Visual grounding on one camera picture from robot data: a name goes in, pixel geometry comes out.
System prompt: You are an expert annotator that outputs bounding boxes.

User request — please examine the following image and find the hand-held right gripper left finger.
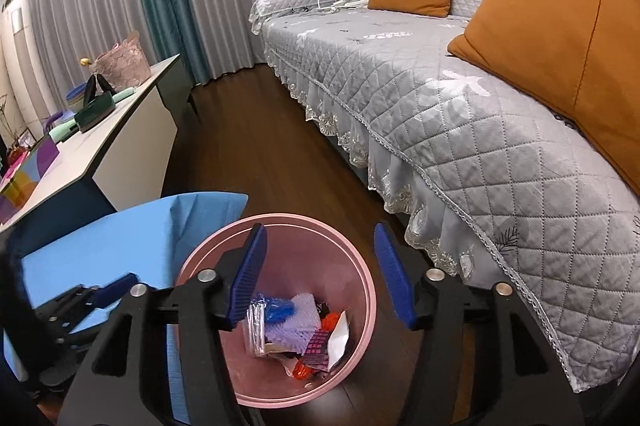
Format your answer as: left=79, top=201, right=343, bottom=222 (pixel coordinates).
left=59, top=222, right=268, bottom=426

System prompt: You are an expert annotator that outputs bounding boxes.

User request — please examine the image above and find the pink lace basket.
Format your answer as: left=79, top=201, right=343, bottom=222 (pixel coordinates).
left=92, top=31, right=152, bottom=90

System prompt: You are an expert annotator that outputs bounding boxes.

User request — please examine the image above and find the dark green handbag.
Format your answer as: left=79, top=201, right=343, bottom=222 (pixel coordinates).
left=74, top=74, right=117, bottom=133

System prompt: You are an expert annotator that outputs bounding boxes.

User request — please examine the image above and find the white-topped coffee table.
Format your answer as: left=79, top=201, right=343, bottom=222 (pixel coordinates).
left=0, top=54, right=198, bottom=232

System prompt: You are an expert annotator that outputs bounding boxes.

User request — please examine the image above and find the blue plastic wrapper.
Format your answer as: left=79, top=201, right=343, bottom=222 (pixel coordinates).
left=252, top=293, right=295, bottom=322

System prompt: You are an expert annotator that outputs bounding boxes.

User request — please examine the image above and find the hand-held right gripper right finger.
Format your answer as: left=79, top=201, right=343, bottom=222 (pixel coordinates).
left=374, top=222, right=586, bottom=426

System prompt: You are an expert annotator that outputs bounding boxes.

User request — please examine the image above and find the dark red patterned packet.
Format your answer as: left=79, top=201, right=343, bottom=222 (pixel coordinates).
left=303, top=328, right=335, bottom=369

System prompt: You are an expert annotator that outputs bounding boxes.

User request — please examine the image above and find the white standing air conditioner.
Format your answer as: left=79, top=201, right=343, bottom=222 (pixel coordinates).
left=0, top=0, right=43, bottom=137

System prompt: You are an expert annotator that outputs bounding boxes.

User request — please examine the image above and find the stack of coloured bowls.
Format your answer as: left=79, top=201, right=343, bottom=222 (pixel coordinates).
left=66, top=84, right=93, bottom=112

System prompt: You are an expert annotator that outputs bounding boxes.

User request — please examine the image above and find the cream paper bag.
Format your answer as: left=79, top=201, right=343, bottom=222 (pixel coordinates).
left=325, top=310, right=351, bottom=364

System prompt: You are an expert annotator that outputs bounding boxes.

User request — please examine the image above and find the pink trash bin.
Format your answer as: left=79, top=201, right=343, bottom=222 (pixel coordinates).
left=175, top=212, right=377, bottom=408

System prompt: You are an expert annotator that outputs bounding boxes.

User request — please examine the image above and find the clear plastic package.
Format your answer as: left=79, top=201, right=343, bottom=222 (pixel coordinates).
left=246, top=299, right=268, bottom=357

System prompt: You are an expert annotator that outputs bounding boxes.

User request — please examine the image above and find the mint green plastic tray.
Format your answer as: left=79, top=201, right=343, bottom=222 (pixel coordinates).
left=49, top=87, right=136, bottom=143

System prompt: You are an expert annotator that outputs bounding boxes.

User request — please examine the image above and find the colourful gift box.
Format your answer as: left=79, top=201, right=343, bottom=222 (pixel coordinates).
left=0, top=141, right=60, bottom=227

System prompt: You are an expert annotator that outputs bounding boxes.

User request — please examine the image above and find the blue table cover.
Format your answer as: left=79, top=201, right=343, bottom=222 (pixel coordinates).
left=2, top=191, right=249, bottom=426

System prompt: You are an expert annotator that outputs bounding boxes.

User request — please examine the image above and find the large orange cushion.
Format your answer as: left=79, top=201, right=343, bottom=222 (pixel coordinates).
left=446, top=0, right=640, bottom=197

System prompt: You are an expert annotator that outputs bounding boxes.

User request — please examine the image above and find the orange-red plastic bag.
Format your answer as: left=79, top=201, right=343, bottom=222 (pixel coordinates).
left=291, top=356, right=315, bottom=380

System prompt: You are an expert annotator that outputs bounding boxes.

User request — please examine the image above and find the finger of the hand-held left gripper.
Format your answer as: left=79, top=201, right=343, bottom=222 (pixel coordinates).
left=39, top=331, right=108, bottom=389
left=37, top=273, right=140, bottom=342

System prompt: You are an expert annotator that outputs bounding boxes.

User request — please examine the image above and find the purple foam net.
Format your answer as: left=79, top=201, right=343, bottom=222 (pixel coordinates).
left=262, top=292, right=321, bottom=349

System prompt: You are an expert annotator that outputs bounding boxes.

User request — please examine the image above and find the grey quilted sofa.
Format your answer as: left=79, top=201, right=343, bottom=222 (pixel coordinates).
left=248, top=0, right=640, bottom=394

